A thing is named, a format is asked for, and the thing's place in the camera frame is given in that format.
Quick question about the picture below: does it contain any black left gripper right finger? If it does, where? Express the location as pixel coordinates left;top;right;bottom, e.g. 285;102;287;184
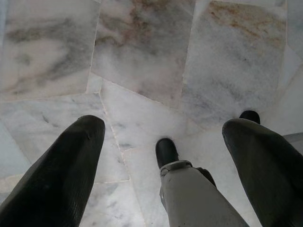
222;118;303;227

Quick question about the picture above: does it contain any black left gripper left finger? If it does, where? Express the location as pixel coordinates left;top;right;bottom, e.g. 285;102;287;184
0;115;106;227

